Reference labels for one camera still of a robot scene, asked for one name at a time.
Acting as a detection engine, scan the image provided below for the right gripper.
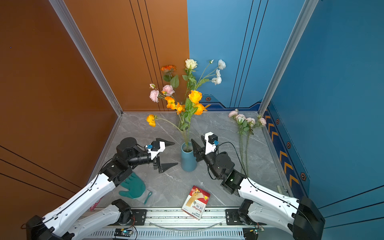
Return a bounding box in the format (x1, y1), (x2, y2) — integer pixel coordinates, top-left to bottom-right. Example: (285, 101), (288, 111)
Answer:
(191, 135), (223, 181)

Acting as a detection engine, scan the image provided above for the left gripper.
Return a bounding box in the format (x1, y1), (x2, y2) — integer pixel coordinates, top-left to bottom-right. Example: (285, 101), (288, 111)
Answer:
(127, 139), (178, 174)

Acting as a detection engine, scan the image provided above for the teal cylindrical vase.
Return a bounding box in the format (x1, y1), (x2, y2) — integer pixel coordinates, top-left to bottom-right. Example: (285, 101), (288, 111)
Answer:
(181, 142), (197, 172)

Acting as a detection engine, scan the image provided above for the orange flower bunch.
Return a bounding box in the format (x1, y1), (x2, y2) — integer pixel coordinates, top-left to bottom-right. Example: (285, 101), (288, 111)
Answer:
(146, 100), (189, 144)

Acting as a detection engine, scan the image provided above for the yellow orange ranunculus stem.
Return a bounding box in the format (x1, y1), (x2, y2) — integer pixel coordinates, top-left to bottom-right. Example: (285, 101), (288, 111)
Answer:
(176, 90), (207, 152)

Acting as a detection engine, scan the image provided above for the orange poppy flower stem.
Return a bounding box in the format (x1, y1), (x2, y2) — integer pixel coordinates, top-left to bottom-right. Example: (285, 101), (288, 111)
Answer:
(165, 96), (177, 110)

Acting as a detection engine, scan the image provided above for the pink peony flower stem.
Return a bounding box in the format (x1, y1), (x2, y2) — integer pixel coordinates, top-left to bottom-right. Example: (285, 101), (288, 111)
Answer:
(150, 84), (175, 103)

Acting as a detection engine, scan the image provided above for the orange gerbera flower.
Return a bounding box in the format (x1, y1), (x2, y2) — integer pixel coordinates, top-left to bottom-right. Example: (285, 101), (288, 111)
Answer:
(161, 65), (180, 88)

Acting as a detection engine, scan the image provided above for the white ranunculus flower stem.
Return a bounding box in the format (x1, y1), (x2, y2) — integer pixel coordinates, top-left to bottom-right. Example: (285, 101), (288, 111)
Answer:
(194, 60), (227, 90)

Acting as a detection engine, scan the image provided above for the cream white rose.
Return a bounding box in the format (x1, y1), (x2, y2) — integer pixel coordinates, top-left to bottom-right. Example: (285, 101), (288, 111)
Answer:
(182, 59), (198, 93)

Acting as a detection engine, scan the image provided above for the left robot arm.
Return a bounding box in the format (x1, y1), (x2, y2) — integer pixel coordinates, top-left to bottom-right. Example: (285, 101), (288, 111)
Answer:
(25, 137), (176, 240)

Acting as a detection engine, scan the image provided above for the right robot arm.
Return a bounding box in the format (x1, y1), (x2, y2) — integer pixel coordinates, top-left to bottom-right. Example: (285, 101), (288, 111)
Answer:
(191, 138), (326, 240)

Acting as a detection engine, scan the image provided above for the green rubber glove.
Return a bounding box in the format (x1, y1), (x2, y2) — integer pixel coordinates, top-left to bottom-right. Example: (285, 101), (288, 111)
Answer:
(119, 172), (152, 205)

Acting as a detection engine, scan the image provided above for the red and white box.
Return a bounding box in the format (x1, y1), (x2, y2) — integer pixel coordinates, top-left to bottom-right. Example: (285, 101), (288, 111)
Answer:
(182, 186), (211, 220)

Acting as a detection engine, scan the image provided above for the pink rose bunch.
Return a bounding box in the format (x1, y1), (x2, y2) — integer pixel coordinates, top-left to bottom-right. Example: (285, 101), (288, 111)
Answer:
(228, 109), (267, 175)

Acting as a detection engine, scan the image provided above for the green circuit board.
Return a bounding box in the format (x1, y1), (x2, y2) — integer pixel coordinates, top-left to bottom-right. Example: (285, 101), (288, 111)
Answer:
(114, 228), (135, 239)

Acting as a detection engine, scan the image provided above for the pink snack packet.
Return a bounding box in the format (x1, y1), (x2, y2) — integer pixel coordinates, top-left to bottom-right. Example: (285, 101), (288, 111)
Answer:
(90, 200), (100, 212)

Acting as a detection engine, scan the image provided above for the right circuit board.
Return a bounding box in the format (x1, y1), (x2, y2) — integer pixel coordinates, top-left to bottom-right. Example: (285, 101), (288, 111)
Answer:
(243, 226), (265, 240)

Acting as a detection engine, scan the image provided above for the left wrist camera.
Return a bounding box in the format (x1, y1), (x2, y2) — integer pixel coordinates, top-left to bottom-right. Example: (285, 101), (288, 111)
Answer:
(145, 141), (166, 160)

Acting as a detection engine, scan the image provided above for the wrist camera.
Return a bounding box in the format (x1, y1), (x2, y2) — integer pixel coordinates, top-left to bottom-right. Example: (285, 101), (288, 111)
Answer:
(145, 141), (166, 160)
(205, 132), (219, 155)

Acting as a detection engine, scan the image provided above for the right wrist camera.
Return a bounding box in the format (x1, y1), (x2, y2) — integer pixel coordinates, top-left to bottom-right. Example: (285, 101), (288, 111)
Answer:
(205, 132), (219, 155)

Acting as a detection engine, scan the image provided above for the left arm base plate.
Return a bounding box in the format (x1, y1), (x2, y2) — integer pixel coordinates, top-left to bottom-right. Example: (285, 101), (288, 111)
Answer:
(115, 209), (147, 226)

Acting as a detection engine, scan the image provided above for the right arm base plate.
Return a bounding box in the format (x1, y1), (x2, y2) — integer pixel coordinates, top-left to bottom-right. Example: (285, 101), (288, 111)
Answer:
(225, 209), (256, 226)

